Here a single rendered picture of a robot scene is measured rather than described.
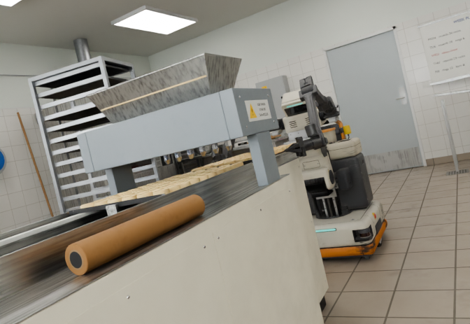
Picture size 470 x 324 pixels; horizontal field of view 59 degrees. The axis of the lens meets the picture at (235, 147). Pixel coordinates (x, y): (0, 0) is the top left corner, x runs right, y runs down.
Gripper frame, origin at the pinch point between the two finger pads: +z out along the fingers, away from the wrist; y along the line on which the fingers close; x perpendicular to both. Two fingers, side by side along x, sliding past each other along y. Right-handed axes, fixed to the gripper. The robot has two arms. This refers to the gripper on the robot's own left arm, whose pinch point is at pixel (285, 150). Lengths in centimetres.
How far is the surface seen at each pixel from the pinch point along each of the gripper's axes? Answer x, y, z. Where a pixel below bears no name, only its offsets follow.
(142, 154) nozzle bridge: -41, -15, 73
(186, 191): -71, 0, 65
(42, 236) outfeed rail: -66, 1, 107
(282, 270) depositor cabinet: -66, 34, 39
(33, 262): -109, 1, 101
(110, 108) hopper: -27, -35, 79
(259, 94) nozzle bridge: -55, -26, 28
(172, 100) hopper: -45, -31, 58
